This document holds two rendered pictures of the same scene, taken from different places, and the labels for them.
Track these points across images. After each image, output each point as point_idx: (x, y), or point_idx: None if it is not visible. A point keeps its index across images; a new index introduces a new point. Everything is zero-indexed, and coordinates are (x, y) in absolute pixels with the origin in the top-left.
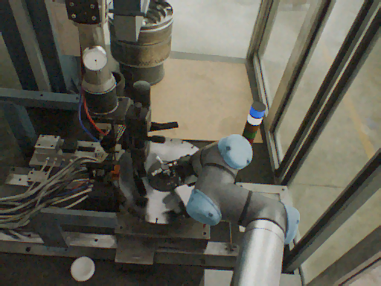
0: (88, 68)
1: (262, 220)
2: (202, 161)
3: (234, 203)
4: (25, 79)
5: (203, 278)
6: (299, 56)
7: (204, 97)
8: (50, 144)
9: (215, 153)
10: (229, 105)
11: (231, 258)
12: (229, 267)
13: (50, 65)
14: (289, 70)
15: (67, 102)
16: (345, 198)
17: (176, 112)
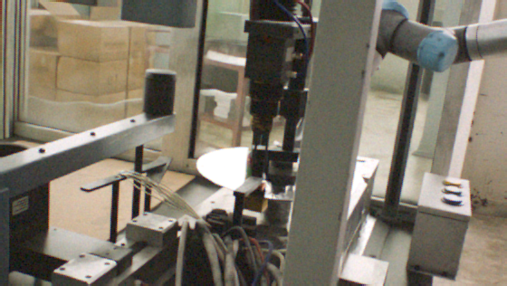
0: None
1: (467, 26)
2: (377, 42)
3: (446, 32)
4: None
5: (428, 211)
6: (199, 23)
7: (61, 181)
8: (101, 263)
9: (389, 16)
10: (100, 172)
11: (370, 239)
12: (384, 243)
13: None
14: (186, 52)
15: (92, 142)
16: None
17: (71, 206)
